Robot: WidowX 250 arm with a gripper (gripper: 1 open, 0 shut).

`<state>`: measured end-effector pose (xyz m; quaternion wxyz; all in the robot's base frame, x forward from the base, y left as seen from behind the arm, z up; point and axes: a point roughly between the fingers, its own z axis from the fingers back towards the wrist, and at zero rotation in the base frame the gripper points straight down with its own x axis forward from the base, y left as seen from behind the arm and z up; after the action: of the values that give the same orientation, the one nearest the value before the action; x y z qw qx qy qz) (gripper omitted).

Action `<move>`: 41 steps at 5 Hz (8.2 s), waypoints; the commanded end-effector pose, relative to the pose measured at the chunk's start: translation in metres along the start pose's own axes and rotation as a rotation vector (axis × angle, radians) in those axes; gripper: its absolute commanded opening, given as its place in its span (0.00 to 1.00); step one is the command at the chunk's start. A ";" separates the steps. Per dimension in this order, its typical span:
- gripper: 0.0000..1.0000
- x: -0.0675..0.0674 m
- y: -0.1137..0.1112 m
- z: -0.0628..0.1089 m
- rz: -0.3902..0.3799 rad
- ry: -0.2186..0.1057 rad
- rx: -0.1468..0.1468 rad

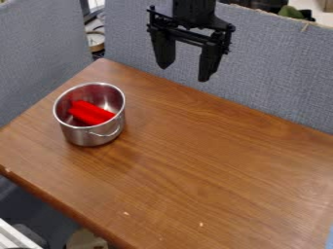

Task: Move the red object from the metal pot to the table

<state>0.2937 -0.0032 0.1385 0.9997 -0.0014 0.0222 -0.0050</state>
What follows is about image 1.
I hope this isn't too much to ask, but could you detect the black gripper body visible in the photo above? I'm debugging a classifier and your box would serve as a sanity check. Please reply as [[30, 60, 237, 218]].
[[147, 0, 236, 49]]

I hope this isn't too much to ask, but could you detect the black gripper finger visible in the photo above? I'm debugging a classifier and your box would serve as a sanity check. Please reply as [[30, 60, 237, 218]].
[[151, 30, 175, 69], [198, 42, 224, 82]]

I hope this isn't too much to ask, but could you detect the silver metal pot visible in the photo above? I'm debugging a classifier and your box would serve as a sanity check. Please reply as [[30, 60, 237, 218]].
[[54, 82, 126, 147]]

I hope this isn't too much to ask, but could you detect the red ridged block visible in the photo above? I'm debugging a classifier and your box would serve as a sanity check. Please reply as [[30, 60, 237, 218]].
[[68, 100, 117, 125]]

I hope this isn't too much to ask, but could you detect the beige object under table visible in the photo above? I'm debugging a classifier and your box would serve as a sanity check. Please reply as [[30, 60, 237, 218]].
[[67, 229, 110, 249]]

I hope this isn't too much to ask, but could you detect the white slatted object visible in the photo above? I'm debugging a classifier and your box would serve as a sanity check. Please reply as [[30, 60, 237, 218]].
[[0, 219, 43, 249]]

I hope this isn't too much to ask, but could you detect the grey fabric partition right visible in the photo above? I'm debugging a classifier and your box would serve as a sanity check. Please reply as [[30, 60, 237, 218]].
[[106, 0, 333, 134]]

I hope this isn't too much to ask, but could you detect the grey fabric partition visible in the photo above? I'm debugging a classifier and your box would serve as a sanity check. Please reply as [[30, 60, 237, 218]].
[[106, 0, 333, 134], [0, 0, 93, 127]]

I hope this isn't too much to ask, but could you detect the round wooden stool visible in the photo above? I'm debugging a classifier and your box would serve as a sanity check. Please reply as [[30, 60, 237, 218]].
[[86, 20, 106, 53]]

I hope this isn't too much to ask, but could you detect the green cloth item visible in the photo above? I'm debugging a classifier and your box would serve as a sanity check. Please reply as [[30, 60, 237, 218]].
[[278, 6, 305, 19]]

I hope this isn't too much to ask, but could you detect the grey fabric partition left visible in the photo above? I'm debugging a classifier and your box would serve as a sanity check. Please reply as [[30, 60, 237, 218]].
[[0, 0, 93, 127]]

